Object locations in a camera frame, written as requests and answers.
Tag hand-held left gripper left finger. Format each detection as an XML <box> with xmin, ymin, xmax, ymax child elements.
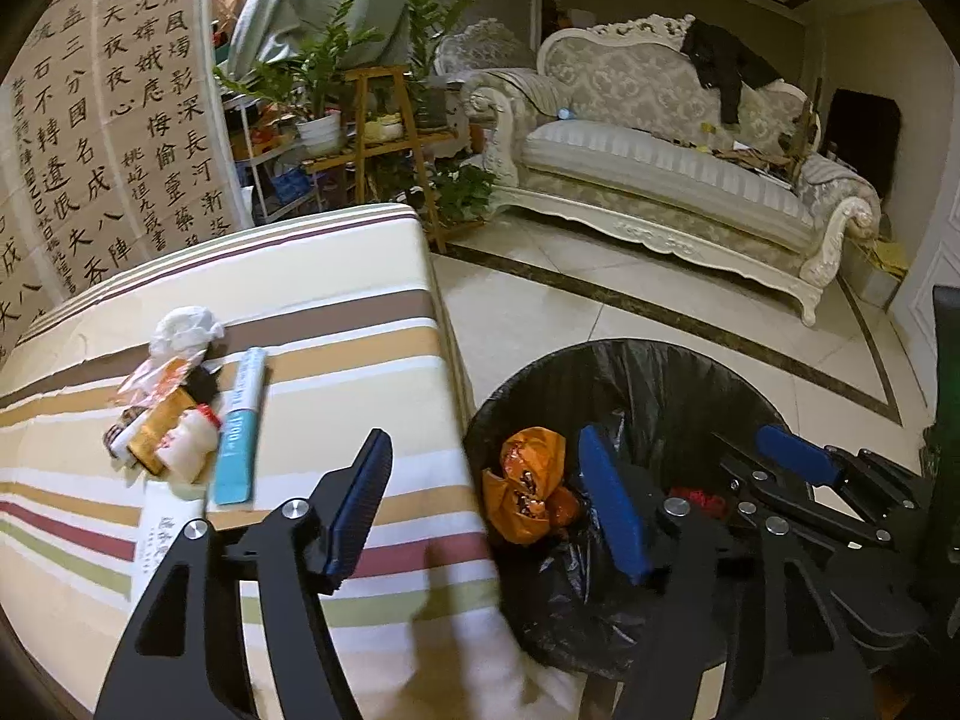
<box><xmin>94</xmin><ymin>427</ymin><xmax>395</xmax><ymax>720</ymax></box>

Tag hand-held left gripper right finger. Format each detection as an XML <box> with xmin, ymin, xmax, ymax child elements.
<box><xmin>577</xmin><ymin>424</ymin><xmax>878</xmax><ymax>720</ymax></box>

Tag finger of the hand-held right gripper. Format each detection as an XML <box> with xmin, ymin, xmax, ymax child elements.
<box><xmin>756</xmin><ymin>424</ymin><xmax>929</xmax><ymax>550</ymax></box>
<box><xmin>711</xmin><ymin>431</ymin><xmax>797</xmax><ymax>524</ymax></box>

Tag trash bin with black liner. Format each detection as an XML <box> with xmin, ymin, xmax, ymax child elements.
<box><xmin>459</xmin><ymin>340</ymin><xmax>788</xmax><ymax>680</ymax></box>

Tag blue toothpaste box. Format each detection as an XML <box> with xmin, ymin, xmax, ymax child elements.
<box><xmin>214</xmin><ymin>347</ymin><xmax>269</xmax><ymax>507</ymax></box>

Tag white bottle red cap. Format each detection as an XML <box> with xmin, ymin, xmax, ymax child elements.
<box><xmin>154</xmin><ymin>403</ymin><xmax>224</xmax><ymax>482</ymax></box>

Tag orange plastic bag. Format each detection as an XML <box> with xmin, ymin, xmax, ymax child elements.
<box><xmin>480</xmin><ymin>427</ymin><xmax>582</xmax><ymax>545</ymax></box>

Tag white paper card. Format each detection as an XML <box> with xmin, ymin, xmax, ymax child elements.
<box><xmin>131</xmin><ymin>480</ymin><xmax>211</xmax><ymax>601</ymax></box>

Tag cardboard box yellow papers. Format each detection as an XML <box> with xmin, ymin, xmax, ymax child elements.
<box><xmin>847</xmin><ymin>236</ymin><xmax>912</xmax><ymax>308</ymax></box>

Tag striped tablecloth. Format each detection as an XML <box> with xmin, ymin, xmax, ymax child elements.
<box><xmin>0</xmin><ymin>202</ymin><xmax>586</xmax><ymax>720</ymax></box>

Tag orange snack wrapper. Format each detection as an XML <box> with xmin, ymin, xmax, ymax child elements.
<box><xmin>112</xmin><ymin>356</ymin><xmax>196</xmax><ymax>410</ymax></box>

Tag white panelled door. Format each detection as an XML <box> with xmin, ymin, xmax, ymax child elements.
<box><xmin>889</xmin><ymin>195</ymin><xmax>960</xmax><ymax>391</ymax></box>

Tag white rolled wrapper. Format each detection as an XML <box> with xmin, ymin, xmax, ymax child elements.
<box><xmin>105</xmin><ymin>409</ymin><xmax>155</xmax><ymax>462</ymax></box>

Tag crumpled white tissue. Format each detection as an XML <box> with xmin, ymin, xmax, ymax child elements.
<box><xmin>148</xmin><ymin>305</ymin><xmax>226</xmax><ymax>361</ymax></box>

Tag clutter of papers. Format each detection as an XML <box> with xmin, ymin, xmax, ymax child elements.
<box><xmin>660</xmin><ymin>131</ymin><xmax>811</xmax><ymax>188</ymax></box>

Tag black cabinet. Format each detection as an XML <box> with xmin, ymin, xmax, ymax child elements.
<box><xmin>825</xmin><ymin>88</ymin><xmax>901</xmax><ymax>196</ymax></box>

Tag small leafy plant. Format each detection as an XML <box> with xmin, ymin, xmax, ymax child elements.
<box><xmin>431</xmin><ymin>165</ymin><xmax>500</xmax><ymax>226</ymax></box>

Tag ornate cream sofa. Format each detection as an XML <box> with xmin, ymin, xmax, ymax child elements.
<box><xmin>461</xmin><ymin>13</ymin><xmax>882</xmax><ymax>327</ymax></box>

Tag white metal shelf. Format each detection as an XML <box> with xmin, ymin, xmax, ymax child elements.
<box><xmin>217</xmin><ymin>94</ymin><xmax>316</xmax><ymax>230</ymax></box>

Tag potted plant white pot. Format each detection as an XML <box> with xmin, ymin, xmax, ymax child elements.
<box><xmin>214</xmin><ymin>0</ymin><xmax>383</xmax><ymax>158</ymax></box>

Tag black jacket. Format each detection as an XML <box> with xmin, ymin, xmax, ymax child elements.
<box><xmin>679</xmin><ymin>19</ymin><xmax>781</xmax><ymax>125</ymax></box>

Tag wooden plant stand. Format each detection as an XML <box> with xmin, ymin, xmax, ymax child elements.
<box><xmin>304</xmin><ymin>66</ymin><xmax>488</xmax><ymax>252</ymax></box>

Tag ornate armchair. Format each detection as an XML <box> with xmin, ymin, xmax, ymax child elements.
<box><xmin>435</xmin><ymin>19</ymin><xmax>541</xmax><ymax>91</ymax></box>

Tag potted plant dark pot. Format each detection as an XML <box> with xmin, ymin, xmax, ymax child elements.
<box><xmin>390</xmin><ymin>0</ymin><xmax>475</xmax><ymax>128</ymax></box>

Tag grey hanging cloth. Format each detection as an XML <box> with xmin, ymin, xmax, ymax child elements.
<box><xmin>225</xmin><ymin>0</ymin><xmax>421</xmax><ymax>83</ymax></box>

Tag calligraphy wall hanging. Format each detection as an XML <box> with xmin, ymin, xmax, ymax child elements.
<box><xmin>0</xmin><ymin>0</ymin><xmax>252</xmax><ymax>361</ymax></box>

